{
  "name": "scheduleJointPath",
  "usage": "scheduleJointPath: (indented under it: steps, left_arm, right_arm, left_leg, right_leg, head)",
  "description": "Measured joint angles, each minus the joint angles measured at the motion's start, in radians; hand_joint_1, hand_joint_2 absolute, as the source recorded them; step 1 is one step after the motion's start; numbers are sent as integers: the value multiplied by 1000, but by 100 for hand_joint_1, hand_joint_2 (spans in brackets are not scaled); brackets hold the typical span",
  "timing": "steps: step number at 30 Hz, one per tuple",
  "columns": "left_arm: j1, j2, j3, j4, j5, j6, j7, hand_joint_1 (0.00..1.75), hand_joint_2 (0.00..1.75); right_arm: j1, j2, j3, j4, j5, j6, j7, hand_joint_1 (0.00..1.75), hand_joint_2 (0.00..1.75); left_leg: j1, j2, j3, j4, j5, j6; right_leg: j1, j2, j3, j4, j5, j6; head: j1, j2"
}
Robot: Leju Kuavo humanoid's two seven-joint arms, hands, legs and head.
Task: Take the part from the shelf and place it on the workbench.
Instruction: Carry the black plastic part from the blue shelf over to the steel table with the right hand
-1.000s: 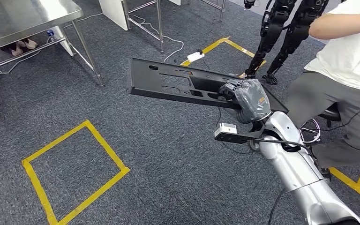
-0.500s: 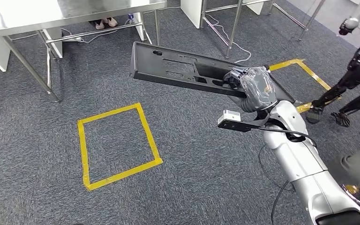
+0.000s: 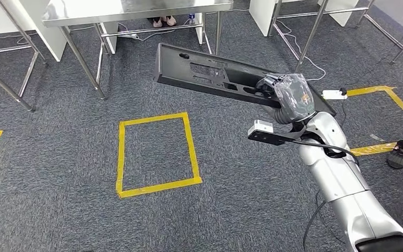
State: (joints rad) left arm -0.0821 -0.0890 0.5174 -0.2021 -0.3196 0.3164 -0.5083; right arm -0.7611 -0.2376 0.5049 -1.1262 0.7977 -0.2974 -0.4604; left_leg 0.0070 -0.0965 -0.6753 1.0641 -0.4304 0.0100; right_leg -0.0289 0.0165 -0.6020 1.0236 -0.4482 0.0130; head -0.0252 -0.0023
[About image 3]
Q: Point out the white partition panel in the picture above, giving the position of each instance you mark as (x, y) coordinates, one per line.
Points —
(264, 14)
(53, 41)

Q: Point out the person's pink shoe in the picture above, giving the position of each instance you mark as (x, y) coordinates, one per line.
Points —
(157, 22)
(171, 21)

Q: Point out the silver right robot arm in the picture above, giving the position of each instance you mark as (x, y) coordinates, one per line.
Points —
(337, 174)

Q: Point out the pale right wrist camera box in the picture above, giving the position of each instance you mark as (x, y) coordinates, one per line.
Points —
(263, 126)

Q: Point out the white power strip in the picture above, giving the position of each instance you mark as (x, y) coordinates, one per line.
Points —
(128, 36)
(330, 95)

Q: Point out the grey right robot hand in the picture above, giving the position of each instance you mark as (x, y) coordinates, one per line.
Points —
(295, 97)

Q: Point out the black plastic panel part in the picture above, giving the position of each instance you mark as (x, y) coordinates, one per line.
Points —
(173, 69)

